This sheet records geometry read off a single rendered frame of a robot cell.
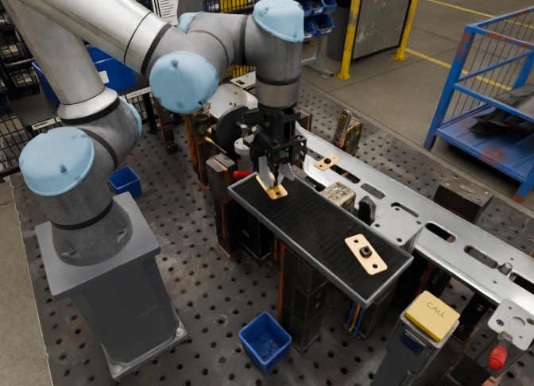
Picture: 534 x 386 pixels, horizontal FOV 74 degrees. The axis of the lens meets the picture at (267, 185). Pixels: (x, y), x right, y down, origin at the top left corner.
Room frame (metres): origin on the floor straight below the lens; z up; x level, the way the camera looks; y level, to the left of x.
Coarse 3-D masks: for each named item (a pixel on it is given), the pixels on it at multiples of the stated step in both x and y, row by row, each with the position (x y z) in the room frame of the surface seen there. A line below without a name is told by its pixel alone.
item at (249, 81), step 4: (252, 72) 1.53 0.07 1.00; (240, 76) 1.49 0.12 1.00; (244, 76) 1.49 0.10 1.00; (248, 76) 1.49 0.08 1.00; (252, 76) 1.49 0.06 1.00; (232, 80) 1.45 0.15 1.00; (236, 80) 1.45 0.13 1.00; (240, 80) 1.45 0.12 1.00; (244, 80) 1.45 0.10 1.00; (248, 80) 1.45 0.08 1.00; (252, 80) 1.45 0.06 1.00; (236, 84) 1.41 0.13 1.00; (240, 84) 1.41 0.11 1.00; (244, 84) 1.41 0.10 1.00; (248, 84) 1.41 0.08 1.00; (252, 84) 1.41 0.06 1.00; (248, 88) 1.40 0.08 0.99
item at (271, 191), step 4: (272, 176) 0.61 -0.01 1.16; (260, 180) 0.60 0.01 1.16; (276, 184) 0.58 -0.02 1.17; (280, 184) 0.58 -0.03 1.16; (264, 188) 0.57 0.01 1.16; (272, 188) 0.57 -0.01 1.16; (276, 188) 0.57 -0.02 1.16; (280, 188) 0.57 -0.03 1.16; (268, 192) 0.56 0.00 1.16; (272, 192) 0.56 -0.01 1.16; (276, 192) 0.56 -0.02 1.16; (280, 192) 0.56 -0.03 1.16; (284, 192) 0.56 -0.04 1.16; (272, 196) 0.55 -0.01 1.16; (276, 196) 0.55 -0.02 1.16; (280, 196) 0.55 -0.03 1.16
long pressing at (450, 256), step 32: (224, 96) 1.31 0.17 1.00; (256, 128) 1.07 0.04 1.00; (352, 160) 0.88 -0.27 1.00; (384, 192) 0.74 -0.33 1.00; (416, 192) 0.74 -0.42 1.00; (448, 224) 0.62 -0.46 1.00; (448, 256) 0.52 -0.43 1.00; (512, 256) 0.52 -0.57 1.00; (480, 288) 0.43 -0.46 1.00; (512, 288) 0.43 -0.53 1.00
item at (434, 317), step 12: (420, 300) 0.30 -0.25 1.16; (432, 300) 0.30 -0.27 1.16; (408, 312) 0.28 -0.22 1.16; (420, 312) 0.28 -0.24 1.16; (432, 312) 0.28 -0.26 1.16; (444, 312) 0.28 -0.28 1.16; (456, 312) 0.28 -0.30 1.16; (420, 324) 0.27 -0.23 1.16; (432, 324) 0.26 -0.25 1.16; (444, 324) 0.26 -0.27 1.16; (432, 336) 0.25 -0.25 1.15
